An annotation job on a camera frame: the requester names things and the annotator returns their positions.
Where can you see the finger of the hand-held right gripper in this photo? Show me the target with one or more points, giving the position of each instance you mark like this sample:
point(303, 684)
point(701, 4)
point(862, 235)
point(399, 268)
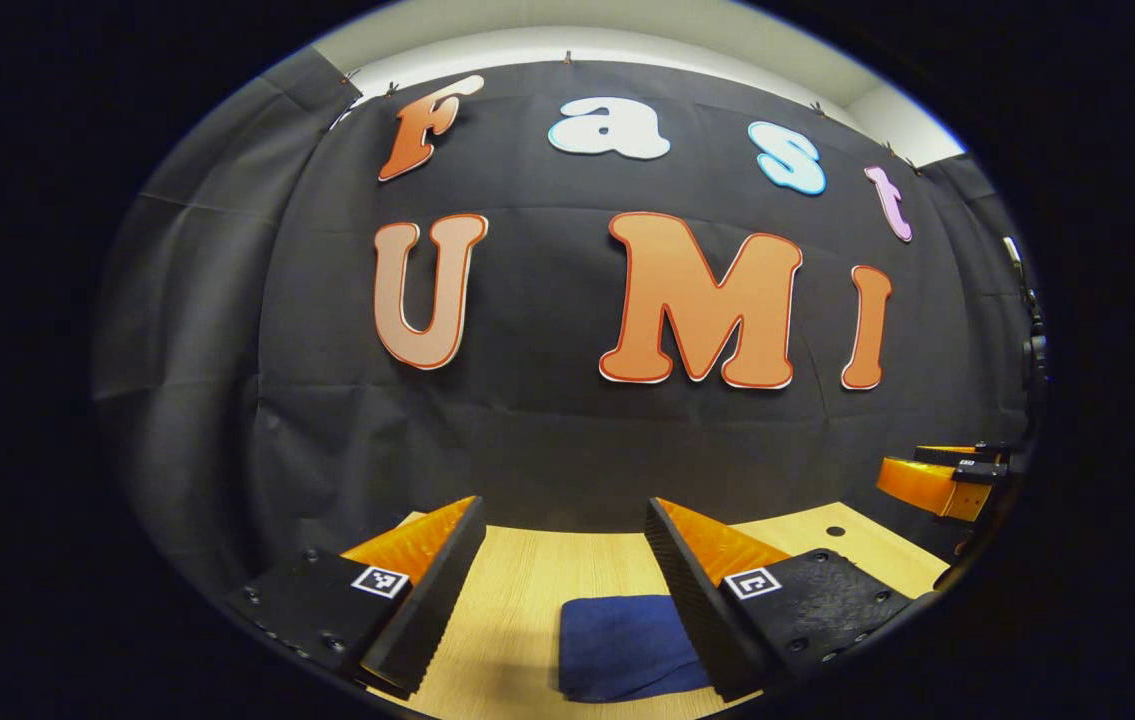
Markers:
point(917, 485)
point(947, 452)

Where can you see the black clamp stand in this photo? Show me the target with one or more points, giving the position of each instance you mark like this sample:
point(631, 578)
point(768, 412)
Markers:
point(1032, 350)

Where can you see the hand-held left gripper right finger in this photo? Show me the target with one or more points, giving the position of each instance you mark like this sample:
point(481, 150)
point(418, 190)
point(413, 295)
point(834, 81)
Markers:
point(697, 600)

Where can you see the blue jeans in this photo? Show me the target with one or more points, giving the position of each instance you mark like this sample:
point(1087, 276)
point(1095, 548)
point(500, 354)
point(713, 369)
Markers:
point(622, 645)

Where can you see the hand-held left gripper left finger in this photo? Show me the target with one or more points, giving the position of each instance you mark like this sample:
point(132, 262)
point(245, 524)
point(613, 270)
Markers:
point(437, 600)

